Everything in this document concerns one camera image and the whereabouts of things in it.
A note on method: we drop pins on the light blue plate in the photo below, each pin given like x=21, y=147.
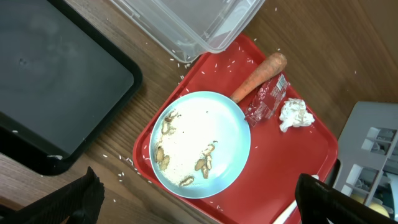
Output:
x=232, y=148

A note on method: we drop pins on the peanut shells on plate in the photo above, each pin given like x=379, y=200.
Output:
x=184, y=146

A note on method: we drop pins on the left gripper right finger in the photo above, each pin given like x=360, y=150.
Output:
x=321, y=204

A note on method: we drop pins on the crumpled white tissue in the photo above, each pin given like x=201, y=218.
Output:
x=294, y=114

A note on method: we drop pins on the black rectangular tray bin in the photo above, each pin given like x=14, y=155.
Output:
x=62, y=82

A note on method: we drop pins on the orange carrot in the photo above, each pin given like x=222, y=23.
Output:
x=269, y=68

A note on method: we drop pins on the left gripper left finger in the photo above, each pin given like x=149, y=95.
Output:
x=78, y=202

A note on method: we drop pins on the white plastic spoon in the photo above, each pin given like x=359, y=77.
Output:
x=282, y=218

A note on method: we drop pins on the yellow plastic cup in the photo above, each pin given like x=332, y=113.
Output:
x=374, y=206

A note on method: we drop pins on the clear plastic storage bin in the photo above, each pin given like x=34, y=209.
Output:
x=189, y=28

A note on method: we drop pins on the red snack wrapper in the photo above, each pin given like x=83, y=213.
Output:
x=267, y=100

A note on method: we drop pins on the grey dishwasher rack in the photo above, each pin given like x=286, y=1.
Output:
x=368, y=155

